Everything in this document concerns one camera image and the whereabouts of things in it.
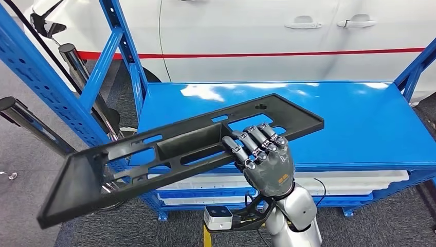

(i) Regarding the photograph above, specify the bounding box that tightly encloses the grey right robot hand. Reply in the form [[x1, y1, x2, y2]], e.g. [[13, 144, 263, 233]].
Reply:
[[222, 122, 296, 198]]

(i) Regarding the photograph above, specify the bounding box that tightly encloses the black stanchion post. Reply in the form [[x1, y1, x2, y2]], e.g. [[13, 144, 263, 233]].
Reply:
[[3, 0, 84, 98]]

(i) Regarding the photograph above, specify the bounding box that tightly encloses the blue plastic bin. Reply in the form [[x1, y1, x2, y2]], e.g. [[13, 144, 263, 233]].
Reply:
[[157, 189, 258, 200], [315, 193, 374, 207]]

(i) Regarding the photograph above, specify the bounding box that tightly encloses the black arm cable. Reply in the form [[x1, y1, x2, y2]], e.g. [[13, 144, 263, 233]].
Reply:
[[313, 177, 328, 208]]

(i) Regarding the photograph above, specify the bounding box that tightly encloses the black plastic plate bracket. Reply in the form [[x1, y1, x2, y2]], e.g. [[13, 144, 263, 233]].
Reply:
[[37, 93, 325, 230]]

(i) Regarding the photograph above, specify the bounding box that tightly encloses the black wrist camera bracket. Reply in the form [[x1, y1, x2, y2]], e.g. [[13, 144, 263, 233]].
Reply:
[[208, 194, 277, 233]]

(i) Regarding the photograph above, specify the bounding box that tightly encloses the blue metal shelf rack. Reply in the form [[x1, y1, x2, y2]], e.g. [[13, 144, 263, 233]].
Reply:
[[0, 0, 436, 222]]

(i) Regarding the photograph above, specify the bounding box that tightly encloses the white car red stripe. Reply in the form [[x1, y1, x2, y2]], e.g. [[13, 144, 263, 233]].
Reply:
[[24, 0, 436, 103]]

